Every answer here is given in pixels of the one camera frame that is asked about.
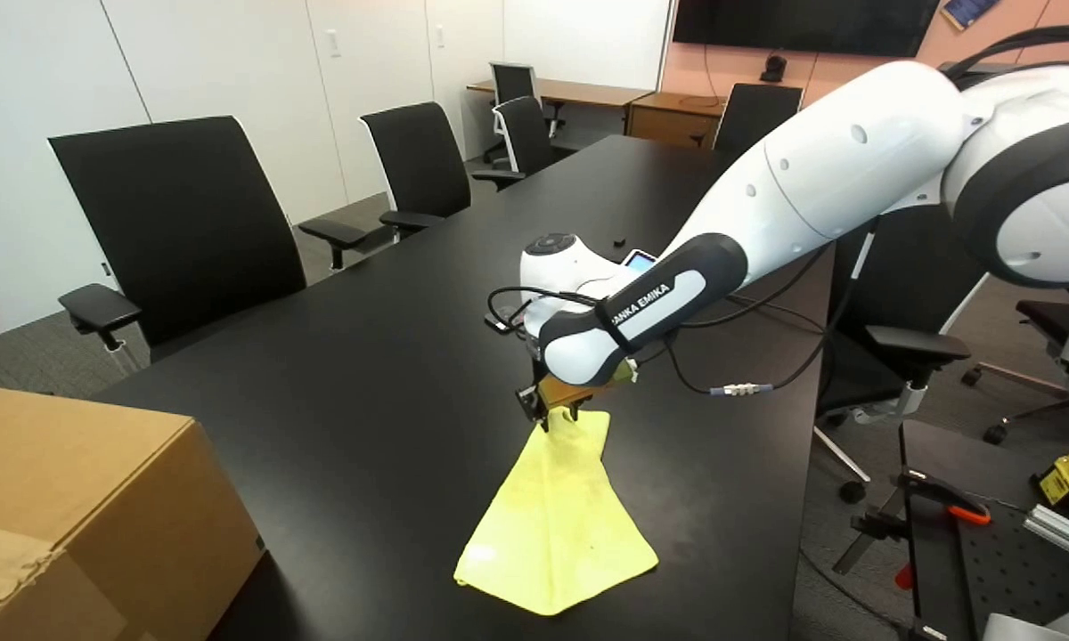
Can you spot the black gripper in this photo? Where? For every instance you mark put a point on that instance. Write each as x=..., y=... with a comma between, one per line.
x=561, y=394

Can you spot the yellow towel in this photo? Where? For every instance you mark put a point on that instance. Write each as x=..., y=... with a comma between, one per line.
x=559, y=537

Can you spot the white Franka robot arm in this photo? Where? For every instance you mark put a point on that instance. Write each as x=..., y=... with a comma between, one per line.
x=844, y=178

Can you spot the wooden credenza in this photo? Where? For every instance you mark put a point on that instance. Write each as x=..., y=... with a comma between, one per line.
x=664, y=118

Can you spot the wooden side desk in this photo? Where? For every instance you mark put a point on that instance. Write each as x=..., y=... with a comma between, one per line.
x=583, y=95

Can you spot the black tripod stand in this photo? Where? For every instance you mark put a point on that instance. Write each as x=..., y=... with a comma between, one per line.
x=912, y=558

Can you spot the large black office chair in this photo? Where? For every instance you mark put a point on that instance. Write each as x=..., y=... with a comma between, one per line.
x=179, y=226

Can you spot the black perforated board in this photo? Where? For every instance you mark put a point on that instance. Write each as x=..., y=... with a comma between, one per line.
x=1010, y=583

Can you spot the brown cardboard box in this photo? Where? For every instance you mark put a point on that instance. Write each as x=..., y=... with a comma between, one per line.
x=74, y=501

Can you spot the aluminium profile bar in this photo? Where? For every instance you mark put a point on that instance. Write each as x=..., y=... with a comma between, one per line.
x=1065, y=531

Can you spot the white rounded device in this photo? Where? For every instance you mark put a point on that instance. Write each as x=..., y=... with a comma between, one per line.
x=1052, y=616

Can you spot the white wall switch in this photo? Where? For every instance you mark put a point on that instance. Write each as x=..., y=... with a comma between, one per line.
x=332, y=45
x=440, y=38

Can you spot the black conference camera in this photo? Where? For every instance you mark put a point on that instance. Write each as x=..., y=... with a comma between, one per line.
x=775, y=70

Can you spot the black wall television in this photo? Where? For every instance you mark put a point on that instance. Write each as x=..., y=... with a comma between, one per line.
x=796, y=22

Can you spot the black chair with white post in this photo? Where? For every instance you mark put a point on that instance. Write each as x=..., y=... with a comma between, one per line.
x=1052, y=323

